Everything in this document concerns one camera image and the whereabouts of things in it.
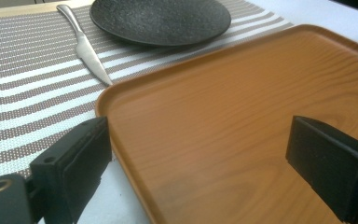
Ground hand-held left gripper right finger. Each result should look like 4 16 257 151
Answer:
285 115 358 224

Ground wooden tray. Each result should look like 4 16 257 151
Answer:
94 23 358 224

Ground silver table knife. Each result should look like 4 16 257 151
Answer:
56 4 114 87

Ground black speckled plate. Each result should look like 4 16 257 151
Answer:
89 0 232 48

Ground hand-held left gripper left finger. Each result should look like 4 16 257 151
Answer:
29 116 113 224

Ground striped woven placemat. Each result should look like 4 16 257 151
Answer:
0 0 295 178

